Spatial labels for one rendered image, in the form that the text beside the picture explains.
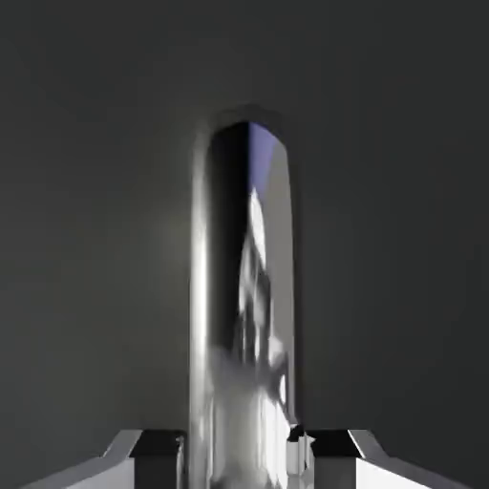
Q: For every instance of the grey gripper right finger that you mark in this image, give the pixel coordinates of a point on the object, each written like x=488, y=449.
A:
x=336, y=458

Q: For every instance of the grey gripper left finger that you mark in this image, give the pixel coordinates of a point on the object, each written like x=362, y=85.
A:
x=153, y=458

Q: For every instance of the dark grey drawer front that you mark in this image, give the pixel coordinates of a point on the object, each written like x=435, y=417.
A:
x=84, y=191

